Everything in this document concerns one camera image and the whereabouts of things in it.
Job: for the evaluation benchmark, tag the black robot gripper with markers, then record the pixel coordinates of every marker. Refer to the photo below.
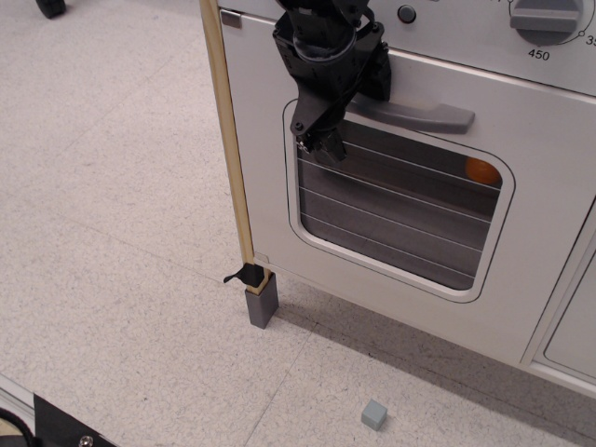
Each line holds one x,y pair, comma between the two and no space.
333,50

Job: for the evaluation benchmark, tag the grey oven door handle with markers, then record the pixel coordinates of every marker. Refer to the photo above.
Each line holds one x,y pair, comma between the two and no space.
440,119

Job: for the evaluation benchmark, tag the white toy oven door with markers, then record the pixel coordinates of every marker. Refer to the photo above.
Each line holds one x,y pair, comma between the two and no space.
419,195

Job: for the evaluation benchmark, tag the grey round push button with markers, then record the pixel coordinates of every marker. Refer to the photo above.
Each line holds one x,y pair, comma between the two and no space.
406,14

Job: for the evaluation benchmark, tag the orange toy carrot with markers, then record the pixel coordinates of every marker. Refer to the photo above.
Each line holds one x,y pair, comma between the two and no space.
480,171

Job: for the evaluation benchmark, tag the white toy kitchen cabinet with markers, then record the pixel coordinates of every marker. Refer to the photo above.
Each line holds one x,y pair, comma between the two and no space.
549,139

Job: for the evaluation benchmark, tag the black tape piece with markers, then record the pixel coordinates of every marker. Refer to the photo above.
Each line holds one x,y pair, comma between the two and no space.
249,274

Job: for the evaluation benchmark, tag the grey temperature knob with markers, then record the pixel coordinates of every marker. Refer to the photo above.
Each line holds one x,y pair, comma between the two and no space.
545,22

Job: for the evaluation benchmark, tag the grey plastic foot cap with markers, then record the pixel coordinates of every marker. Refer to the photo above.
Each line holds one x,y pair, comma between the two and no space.
263,306

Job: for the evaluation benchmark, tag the small grey cube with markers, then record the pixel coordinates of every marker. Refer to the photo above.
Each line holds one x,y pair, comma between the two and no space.
374,415

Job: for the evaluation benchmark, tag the white lower right door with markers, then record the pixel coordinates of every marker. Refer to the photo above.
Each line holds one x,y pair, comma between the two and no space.
569,343

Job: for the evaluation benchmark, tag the black caster wheel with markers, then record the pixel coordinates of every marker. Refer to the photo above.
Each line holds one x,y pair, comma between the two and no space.
51,8

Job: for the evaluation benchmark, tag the light wooden corner post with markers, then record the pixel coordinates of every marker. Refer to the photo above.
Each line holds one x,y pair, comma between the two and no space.
210,14

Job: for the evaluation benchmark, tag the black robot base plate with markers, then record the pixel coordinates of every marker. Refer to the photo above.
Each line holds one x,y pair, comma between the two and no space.
55,427

